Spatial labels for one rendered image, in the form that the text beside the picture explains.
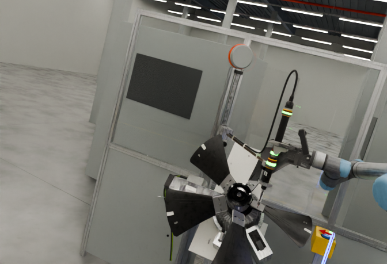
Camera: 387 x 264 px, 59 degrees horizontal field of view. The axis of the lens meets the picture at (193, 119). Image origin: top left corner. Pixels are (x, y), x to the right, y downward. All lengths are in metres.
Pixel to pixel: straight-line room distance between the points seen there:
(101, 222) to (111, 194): 0.26
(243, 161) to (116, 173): 1.14
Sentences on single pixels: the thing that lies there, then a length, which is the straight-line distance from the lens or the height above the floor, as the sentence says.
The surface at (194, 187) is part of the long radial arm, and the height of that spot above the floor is 1.13.
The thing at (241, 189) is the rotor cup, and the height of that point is 1.24.
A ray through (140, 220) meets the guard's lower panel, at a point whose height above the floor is 0.50.
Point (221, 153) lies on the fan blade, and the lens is 1.76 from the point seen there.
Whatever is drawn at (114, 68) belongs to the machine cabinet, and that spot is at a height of 1.47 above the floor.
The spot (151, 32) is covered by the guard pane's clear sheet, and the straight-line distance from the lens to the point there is 2.64.
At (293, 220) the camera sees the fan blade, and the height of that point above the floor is 1.18.
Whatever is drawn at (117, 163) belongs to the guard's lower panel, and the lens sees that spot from 2.77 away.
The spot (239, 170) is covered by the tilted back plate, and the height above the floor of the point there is 1.23.
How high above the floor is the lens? 1.74
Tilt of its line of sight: 8 degrees down
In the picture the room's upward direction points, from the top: 15 degrees clockwise
